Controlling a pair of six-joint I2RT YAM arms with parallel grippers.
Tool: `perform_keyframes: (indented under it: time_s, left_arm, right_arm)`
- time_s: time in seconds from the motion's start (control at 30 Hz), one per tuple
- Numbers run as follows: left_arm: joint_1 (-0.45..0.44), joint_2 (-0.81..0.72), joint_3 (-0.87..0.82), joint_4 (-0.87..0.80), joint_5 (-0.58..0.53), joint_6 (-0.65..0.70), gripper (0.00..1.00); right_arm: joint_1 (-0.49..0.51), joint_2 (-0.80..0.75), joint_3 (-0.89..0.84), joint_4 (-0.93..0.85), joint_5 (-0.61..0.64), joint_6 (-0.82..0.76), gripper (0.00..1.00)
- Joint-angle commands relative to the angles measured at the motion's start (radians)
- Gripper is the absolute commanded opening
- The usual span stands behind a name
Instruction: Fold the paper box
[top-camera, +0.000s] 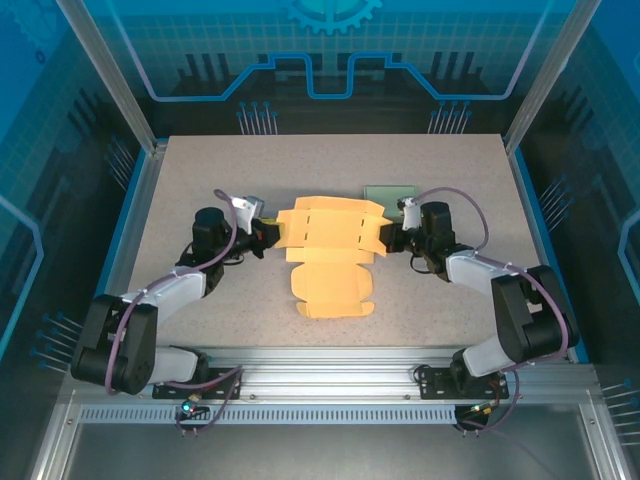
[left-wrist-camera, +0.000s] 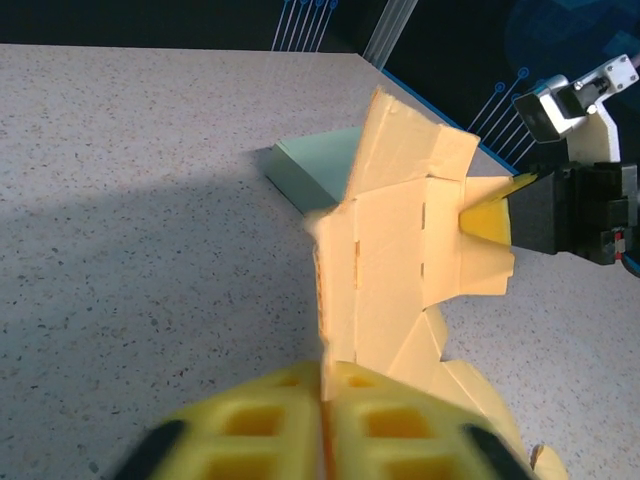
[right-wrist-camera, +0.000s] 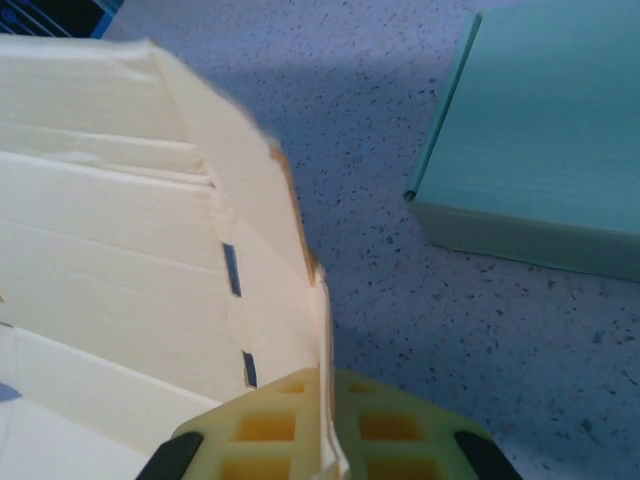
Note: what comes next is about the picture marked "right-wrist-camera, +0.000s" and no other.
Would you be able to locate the green paper box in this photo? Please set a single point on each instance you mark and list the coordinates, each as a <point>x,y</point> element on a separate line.
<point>540,150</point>

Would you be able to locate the yellow paper box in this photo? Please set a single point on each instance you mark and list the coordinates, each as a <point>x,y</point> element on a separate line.
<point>100,225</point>

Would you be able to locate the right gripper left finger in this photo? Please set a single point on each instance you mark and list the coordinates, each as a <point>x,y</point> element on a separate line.
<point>260,430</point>

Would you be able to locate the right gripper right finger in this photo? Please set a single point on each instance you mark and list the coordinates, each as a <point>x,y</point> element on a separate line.
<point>400,435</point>

